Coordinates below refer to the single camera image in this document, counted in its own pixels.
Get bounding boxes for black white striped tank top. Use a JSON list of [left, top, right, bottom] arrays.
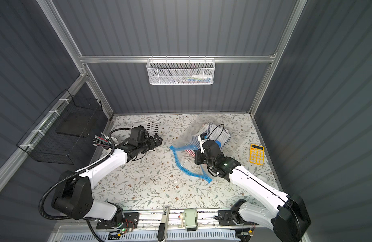
[[132, 121, 160, 136]]

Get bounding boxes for clear vacuum bag blue zipper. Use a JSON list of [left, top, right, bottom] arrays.
[[169, 117, 249, 183]]

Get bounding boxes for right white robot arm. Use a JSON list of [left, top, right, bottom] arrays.
[[195, 139, 311, 242]]

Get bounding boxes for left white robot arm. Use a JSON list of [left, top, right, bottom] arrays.
[[38, 126, 163, 227]]

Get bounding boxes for white mug pen holder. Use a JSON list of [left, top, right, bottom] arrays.
[[104, 137, 119, 151]]

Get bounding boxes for yellow calculator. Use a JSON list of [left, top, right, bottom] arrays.
[[249, 144, 265, 165]]

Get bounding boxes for pens in mug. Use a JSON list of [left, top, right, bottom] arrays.
[[92, 135, 112, 150]]

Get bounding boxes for pale green box device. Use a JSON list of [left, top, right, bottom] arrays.
[[180, 208, 198, 232]]

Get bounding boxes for markers in white basket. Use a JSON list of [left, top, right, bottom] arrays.
[[169, 74, 213, 84]]

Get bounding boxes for black white handheld tool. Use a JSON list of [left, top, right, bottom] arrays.
[[157, 206, 170, 242]]

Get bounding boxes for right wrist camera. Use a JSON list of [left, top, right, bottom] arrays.
[[198, 133, 209, 154]]

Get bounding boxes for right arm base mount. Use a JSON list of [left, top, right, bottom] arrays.
[[214, 210, 258, 227]]

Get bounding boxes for white wire mesh basket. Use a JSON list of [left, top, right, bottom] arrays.
[[146, 58, 216, 85]]

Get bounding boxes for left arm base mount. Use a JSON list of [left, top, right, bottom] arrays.
[[96, 212, 140, 230]]

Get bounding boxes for black wire mesh basket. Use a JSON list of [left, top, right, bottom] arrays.
[[17, 92, 107, 165]]

